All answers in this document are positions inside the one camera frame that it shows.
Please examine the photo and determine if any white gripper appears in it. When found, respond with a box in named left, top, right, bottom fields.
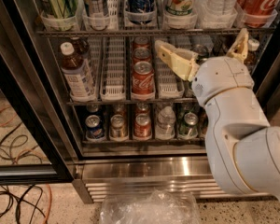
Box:
left=155, top=28, right=254, bottom=107

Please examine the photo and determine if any clear water bottle top shelf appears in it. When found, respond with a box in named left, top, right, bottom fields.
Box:
left=195, top=0, right=237, bottom=29

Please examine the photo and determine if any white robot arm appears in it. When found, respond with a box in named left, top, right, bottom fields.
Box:
left=155, top=28, right=280, bottom=202

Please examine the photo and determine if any front right tea bottle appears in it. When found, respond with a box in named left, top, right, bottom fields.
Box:
left=245, top=38, right=259, bottom=65

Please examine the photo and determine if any tea bottle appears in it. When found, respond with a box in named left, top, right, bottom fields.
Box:
left=60, top=42, right=94, bottom=100
left=245, top=38, right=259, bottom=65
left=70, top=37, right=95, bottom=75

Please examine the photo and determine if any empty white shelf tray right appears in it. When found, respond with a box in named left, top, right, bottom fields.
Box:
left=154, top=38, right=185, bottom=99

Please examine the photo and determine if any empty white shelf tray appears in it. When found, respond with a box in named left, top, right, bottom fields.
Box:
left=154, top=38, right=185, bottom=99
left=100, top=37, right=126, bottom=102

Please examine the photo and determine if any red Coca-Cola bottle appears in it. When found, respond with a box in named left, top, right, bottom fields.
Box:
left=236, top=0, right=279, bottom=28

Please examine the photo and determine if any small water bottle bottom shelf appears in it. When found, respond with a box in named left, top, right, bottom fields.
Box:
left=155, top=106, right=175, bottom=140

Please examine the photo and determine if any blue Pepsi bottle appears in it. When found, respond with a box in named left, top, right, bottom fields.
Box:
left=125, top=0, right=155, bottom=25

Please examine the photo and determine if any empty white shelf tray left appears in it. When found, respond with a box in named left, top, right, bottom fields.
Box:
left=100, top=37, right=126, bottom=102

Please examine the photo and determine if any rear left tea bottle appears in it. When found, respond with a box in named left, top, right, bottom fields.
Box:
left=70, top=37, right=95, bottom=75

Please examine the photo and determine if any front left tea bottle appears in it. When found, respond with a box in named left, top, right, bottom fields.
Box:
left=60, top=42, right=94, bottom=100

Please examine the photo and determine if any left glass fridge door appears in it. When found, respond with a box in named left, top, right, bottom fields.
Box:
left=0, top=0, right=75, bottom=185

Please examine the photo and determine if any rear green soda can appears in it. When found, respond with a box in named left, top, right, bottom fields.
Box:
left=192, top=44, right=209, bottom=60

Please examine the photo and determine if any front bronze bottom can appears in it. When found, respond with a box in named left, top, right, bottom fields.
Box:
left=199, top=111, right=208, bottom=137

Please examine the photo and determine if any middle Coca-Cola can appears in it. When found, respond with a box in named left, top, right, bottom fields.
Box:
left=133, top=48, right=151, bottom=63

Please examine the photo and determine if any coca-cola can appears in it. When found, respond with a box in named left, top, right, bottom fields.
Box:
left=133, top=48, right=151, bottom=63
left=133, top=36, right=150, bottom=49
left=132, top=62, right=154, bottom=94

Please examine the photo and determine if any front Coca-Cola can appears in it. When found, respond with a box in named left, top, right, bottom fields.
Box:
left=132, top=62, right=154, bottom=94

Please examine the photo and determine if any rear Coca-Cola can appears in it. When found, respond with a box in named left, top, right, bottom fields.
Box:
left=133, top=36, right=150, bottom=49

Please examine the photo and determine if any front green bottom can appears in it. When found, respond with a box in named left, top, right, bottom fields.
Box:
left=178, top=112, right=198, bottom=138

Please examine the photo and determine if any rear red bottom can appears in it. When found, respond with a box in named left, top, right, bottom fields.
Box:
left=134, top=103, right=150, bottom=115

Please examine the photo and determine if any red can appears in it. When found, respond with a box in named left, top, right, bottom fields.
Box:
left=134, top=103, right=150, bottom=115
left=133, top=113, right=151, bottom=138

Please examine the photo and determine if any front red bottom can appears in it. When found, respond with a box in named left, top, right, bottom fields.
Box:
left=133, top=113, right=151, bottom=138

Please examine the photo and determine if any rear gold can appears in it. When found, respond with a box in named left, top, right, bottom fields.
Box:
left=112, top=104, right=127, bottom=117

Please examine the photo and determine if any gold can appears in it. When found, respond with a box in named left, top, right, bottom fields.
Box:
left=112, top=104, right=127, bottom=117
left=110, top=115, right=128, bottom=138

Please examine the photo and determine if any front gold can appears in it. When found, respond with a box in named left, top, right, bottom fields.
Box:
left=110, top=115, right=128, bottom=138

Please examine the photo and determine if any silver tall can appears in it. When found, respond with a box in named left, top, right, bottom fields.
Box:
left=83, top=0, right=110, bottom=31

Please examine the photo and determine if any rear blue Pepsi can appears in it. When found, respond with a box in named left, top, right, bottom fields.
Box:
left=86, top=105, right=104, bottom=117

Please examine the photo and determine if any blue pepsi can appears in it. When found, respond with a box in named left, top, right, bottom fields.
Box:
left=86, top=105, right=104, bottom=117
left=85, top=115, right=105, bottom=140

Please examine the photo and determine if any front blue Pepsi can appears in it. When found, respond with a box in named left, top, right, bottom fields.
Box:
left=85, top=115, right=105, bottom=140

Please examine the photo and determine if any clear plastic bag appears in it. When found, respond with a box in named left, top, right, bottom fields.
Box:
left=99, top=189, right=201, bottom=224

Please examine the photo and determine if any orange floor cable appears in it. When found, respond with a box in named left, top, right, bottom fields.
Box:
left=40, top=184, right=53, bottom=224

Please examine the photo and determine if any black floor cable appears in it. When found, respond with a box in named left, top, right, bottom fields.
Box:
left=0, top=184, right=47, bottom=224

